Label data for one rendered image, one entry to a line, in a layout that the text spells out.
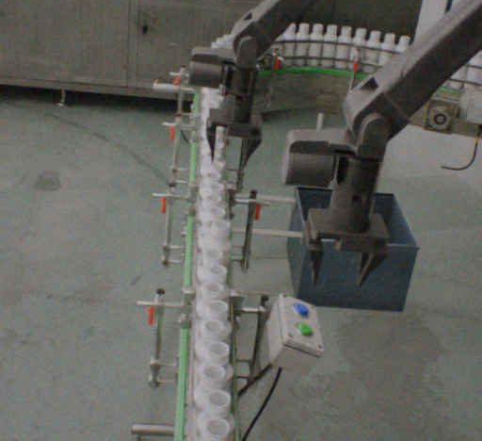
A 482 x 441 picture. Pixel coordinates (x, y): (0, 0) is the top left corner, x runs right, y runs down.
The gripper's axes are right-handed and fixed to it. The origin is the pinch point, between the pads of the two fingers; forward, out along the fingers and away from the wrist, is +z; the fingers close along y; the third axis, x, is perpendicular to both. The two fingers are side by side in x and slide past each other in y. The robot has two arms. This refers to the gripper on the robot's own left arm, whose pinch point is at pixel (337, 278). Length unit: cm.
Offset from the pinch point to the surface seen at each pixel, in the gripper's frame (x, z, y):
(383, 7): 576, 91, 143
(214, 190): 69, 23, -15
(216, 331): 19.5, 25.5, -14.5
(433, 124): 191, 49, 76
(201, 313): 27.5, 27.8, -16.9
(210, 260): 39.6, 23.7, -15.7
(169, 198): 79, 31, -25
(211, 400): 1.7, 25.0, -15.4
